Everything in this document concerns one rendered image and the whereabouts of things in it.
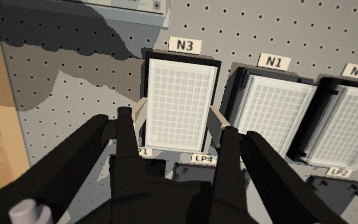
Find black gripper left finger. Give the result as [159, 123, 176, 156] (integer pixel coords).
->
[0, 97, 159, 224]

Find white operator button panel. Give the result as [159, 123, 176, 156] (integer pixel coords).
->
[1, 0, 171, 28]

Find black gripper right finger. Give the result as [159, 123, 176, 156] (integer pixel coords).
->
[206, 105, 349, 224]

